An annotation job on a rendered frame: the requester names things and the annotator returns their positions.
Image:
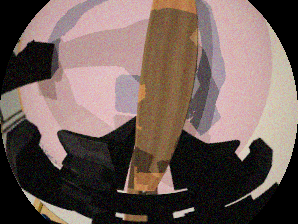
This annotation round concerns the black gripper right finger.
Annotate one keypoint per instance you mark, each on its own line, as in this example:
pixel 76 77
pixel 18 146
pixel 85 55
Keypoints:
pixel 192 155

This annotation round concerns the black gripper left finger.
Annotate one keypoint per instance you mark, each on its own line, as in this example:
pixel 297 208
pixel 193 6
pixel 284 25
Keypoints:
pixel 113 150

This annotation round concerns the wooden plank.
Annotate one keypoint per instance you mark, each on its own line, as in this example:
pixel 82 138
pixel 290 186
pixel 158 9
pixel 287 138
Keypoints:
pixel 166 88

